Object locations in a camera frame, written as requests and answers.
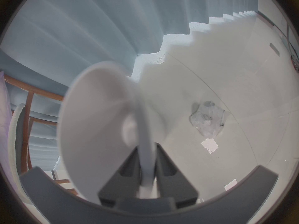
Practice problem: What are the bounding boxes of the pale blue curtain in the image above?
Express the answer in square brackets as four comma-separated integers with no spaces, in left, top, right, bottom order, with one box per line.
[0,0,258,172]

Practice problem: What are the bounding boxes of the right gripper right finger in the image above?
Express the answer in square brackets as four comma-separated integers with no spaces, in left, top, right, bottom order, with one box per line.
[153,142,199,209]

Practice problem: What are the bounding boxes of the white cushioned wooden chair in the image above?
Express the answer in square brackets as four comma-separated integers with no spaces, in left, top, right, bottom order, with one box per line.
[4,74,78,196]

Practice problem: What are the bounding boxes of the white paper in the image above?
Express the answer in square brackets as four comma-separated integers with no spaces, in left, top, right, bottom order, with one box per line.
[189,100,227,139]

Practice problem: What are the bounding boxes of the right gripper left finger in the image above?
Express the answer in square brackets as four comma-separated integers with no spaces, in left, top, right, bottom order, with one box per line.
[98,146,143,208]

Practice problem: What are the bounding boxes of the white trash bin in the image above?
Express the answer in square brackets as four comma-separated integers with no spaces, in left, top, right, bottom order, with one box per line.
[57,61,173,203]

